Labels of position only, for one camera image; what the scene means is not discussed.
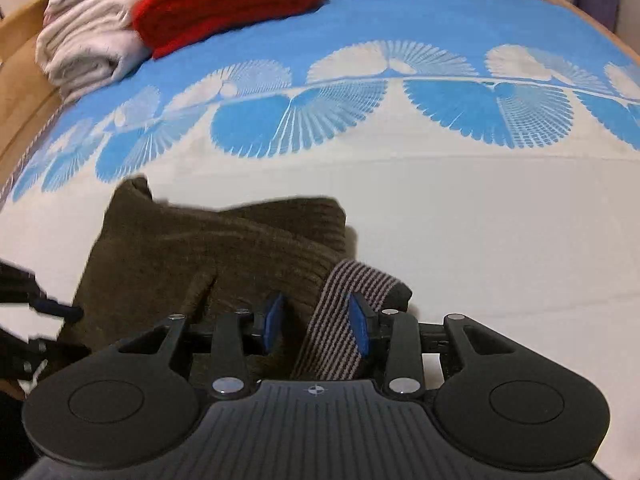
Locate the red folded blanket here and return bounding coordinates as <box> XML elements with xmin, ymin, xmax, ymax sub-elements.
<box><xmin>132</xmin><ymin>0</ymin><xmax>324</xmax><ymax>60</ymax></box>

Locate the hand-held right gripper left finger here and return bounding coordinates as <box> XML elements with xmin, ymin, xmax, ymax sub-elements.
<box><xmin>117</xmin><ymin>292</ymin><xmax>287</xmax><ymax>401</ymax></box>

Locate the wooden bed frame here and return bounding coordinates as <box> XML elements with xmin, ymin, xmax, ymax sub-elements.
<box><xmin>0</xmin><ymin>0</ymin><xmax>67</xmax><ymax>183</ymax></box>

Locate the white folded blanket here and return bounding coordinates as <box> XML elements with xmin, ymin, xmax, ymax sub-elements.
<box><xmin>35</xmin><ymin>0</ymin><xmax>152</xmax><ymax>104</ymax></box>

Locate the blue and white printed blanket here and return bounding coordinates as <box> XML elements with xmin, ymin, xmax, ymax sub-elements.
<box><xmin>0</xmin><ymin>0</ymin><xmax>640</xmax><ymax>480</ymax></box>

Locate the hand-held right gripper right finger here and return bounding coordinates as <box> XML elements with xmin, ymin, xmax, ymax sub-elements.
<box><xmin>347</xmin><ymin>293</ymin><xmax>517</xmax><ymax>399</ymax></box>

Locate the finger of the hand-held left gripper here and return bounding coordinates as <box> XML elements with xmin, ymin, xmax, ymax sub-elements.
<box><xmin>0</xmin><ymin>331</ymin><xmax>92</xmax><ymax>382</ymax></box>
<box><xmin>0</xmin><ymin>259</ymin><xmax>84</xmax><ymax>322</ymax></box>

